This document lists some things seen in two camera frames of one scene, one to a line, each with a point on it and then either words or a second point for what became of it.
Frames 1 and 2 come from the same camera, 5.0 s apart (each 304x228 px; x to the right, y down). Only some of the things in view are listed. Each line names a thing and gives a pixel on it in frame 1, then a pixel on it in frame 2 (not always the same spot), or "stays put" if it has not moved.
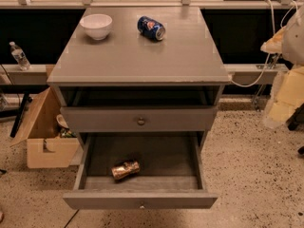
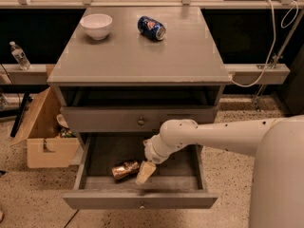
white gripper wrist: (294, 45) to (153, 154)
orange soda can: (123, 170) stays put
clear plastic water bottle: (20, 57) stays put
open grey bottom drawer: (170, 174) stays put
